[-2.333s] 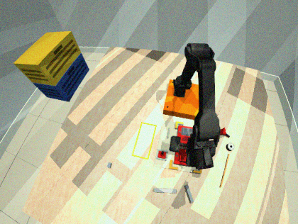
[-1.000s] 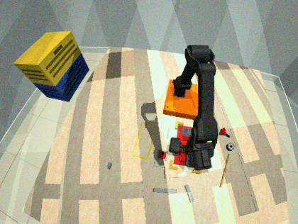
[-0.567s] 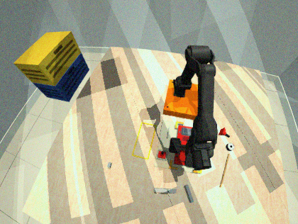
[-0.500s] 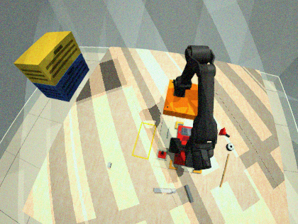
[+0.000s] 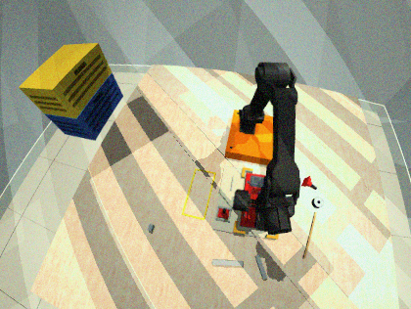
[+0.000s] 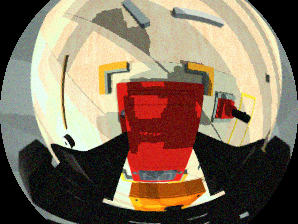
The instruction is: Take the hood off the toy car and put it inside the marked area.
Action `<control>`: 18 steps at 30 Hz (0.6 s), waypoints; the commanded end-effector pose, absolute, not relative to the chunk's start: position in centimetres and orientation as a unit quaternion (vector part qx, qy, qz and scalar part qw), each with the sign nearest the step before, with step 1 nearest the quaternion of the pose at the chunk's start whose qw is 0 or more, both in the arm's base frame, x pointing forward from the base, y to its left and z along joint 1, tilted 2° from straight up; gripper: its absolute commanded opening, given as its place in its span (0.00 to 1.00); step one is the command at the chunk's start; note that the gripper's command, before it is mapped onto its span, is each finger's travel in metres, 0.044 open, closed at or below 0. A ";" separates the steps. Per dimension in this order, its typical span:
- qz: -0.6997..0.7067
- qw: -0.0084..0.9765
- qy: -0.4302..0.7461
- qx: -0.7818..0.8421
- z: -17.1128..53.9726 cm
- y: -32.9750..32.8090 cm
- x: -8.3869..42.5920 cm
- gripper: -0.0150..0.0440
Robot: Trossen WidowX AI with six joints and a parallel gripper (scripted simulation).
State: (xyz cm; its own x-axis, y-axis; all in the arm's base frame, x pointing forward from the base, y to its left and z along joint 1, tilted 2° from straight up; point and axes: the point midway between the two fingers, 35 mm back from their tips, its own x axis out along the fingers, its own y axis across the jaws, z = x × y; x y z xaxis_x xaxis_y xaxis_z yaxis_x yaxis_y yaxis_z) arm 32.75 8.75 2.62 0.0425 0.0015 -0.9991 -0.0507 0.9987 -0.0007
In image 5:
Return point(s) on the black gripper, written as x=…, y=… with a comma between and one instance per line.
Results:
x=242, y=200

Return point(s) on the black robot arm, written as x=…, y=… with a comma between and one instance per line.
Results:
x=282, y=175

